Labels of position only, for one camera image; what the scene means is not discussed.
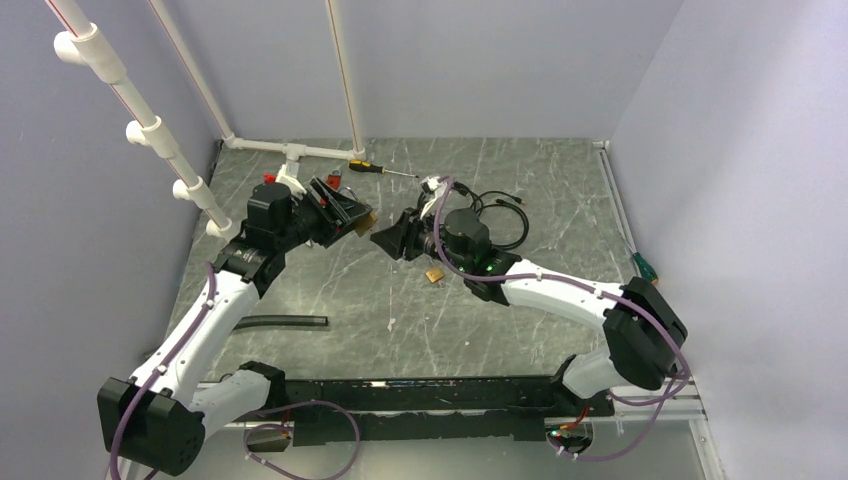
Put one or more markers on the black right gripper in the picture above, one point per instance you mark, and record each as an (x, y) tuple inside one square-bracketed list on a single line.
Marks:
[(397, 238)]

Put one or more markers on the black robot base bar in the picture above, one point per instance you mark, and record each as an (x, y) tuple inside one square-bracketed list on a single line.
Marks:
[(393, 409)]

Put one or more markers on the large brass padlock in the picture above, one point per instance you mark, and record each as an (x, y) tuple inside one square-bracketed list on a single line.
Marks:
[(365, 223)]

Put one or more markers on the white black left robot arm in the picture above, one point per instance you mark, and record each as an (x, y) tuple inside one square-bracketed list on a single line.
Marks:
[(159, 417)]

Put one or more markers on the green handled screwdriver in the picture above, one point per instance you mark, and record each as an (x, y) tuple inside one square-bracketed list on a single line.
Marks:
[(643, 267)]

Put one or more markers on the small brass padlock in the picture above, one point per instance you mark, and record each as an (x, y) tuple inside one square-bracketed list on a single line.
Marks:
[(435, 276)]

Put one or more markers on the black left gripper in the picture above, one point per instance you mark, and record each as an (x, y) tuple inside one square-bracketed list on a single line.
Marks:
[(333, 229)]

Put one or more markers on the white PVC pipe frame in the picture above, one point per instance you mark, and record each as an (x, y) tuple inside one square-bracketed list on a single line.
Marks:
[(79, 198)]

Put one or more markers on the yellow black screwdriver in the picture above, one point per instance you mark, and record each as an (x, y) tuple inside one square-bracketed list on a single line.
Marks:
[(362, 166)]

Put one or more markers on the grey adjustable wrench red handle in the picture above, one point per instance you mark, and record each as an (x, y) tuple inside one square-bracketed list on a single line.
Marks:
[(334, 179)]

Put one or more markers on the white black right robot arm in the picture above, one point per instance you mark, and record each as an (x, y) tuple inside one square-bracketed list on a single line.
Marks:
[(641, 334)]

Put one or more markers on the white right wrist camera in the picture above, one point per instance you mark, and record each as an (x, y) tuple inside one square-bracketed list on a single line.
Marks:
[(434, 188)]

